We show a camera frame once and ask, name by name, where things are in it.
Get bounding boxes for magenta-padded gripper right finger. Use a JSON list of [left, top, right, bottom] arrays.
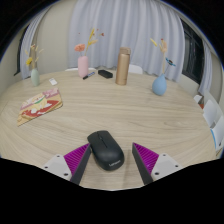
[[131, 142, 184, 186]]

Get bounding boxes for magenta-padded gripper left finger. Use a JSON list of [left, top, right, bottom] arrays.
[[41, 142, 92, 186]]

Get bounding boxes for black computer mouse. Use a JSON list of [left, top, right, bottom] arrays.
[[86, 130, 125, 172]]

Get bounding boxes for colourful printed mouse pad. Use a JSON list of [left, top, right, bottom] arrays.
[[16, 87, 64, 127]]

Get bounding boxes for white and blue chairs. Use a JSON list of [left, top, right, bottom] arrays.
[[193, 94, 224, 156]]

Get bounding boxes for blue vase with dried flowers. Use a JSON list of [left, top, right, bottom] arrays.
[[149, 37, 177, 97]]

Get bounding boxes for green vase with yellow flowers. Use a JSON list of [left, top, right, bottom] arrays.
[[24, 43, 45, 87]]

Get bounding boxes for black and blue marker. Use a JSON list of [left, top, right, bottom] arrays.
[[82, 71, 97, 81]]

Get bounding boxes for pink vase with dried flowers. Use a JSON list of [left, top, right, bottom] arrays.
[[73, 27, 105, 79]]

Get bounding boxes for black rectangular case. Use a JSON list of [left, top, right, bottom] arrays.
[[97, 69, 114, 80]]

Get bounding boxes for narrow white curtain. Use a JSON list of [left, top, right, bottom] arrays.
[[197, 39, 214, 96], [19, 6, 54, 80]]

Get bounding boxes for gold metal drink bottle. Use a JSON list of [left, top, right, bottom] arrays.
[[115, 46, 132, 86]]

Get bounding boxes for dark window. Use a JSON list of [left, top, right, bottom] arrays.
[[13, 26, 29, 77], [179, 18, 205, 84]]

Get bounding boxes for wide white curtain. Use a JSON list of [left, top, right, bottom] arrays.
[[67, 0, 186, 83]]

